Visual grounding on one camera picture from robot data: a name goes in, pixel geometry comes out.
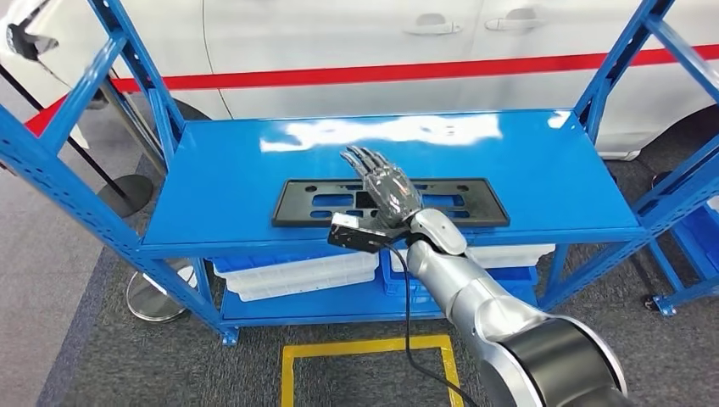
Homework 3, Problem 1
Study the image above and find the white car red stripe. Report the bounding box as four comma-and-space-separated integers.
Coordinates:
0, 0, 719, 164

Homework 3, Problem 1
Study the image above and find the yellow floor tape square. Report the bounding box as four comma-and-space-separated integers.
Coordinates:
281, 335, 465, 407

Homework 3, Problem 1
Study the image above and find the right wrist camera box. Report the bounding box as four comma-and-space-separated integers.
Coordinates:
327, 211, 394, 255

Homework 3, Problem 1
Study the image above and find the blue metal shelf rack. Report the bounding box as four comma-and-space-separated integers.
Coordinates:
0, 0, 719, 347

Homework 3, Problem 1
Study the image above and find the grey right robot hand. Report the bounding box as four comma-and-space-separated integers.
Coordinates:
339, 144, 425, 231

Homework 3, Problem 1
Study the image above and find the blue wheeled shelf rack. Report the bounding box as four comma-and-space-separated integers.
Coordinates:
644, 168, 719, 319

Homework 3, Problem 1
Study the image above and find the black camera cable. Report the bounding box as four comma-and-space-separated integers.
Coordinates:
382, 240, 478, 407

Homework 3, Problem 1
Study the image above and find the black perforated plastic part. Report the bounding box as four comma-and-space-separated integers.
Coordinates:
271, 178, 511, 229

